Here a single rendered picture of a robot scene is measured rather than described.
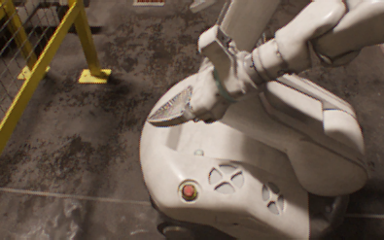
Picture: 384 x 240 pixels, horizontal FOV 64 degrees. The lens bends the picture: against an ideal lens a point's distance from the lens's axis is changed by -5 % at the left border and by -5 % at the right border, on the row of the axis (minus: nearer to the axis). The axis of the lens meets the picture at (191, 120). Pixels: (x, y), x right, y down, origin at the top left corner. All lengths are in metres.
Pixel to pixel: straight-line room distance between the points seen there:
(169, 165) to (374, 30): 0.60
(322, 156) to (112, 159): 0.84
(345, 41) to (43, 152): 1.29
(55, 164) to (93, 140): 0.19
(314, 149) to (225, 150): 0.27
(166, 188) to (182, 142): 0.19
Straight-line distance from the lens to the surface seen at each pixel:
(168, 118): 0.60
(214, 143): 0.99
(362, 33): 0.46
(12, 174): 1.50
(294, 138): 0.83
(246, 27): 0.68
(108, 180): 1.32
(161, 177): 0.87
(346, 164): 0.92
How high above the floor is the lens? 1.08
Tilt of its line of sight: 48 degrees down
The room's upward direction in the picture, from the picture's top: 2 degrees counter-clockwise
